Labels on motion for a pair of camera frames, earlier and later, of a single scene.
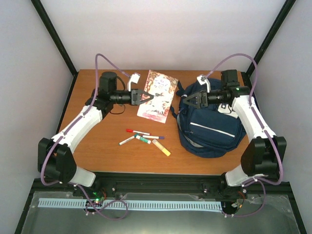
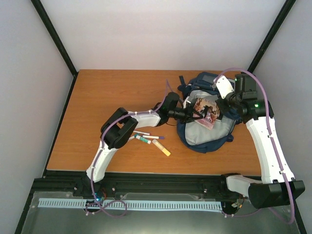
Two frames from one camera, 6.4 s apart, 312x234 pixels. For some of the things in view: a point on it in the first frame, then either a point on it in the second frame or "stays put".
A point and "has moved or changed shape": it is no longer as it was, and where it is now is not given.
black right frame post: (264, 44) stays put
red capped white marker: (131, 130) stays put
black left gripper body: (134, 97) to (186, 117)
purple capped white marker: (153, 137) stays put
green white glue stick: (143, 139) stays put
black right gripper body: (204, 93) to (223, 107)
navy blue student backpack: (210, 131) has moved or changed shape
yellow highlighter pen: (162, 147) stays put
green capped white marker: (127, 139) stays put
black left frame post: (54, 34) stays put
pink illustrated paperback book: (163, 88) to (209, 110)
